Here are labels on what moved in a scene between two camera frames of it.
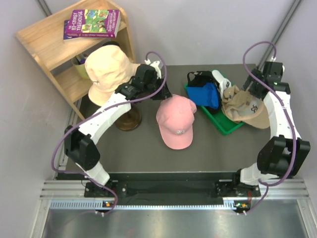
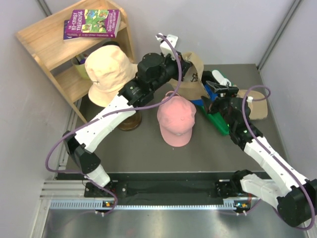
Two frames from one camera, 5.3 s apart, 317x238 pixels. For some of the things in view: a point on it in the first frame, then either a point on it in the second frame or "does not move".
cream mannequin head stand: x=130 y=120 does not move
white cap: x=224 y=83 does not move
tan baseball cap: x=244 y=107 → x=192 y=87
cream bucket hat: x=108 y=67 does not move
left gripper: x=164 y=93 → x=174 y=61
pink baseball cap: x=175 y=117 does not move
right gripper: x=251 y=90 → x=211 y=106
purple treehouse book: x=99 y=23 does not move
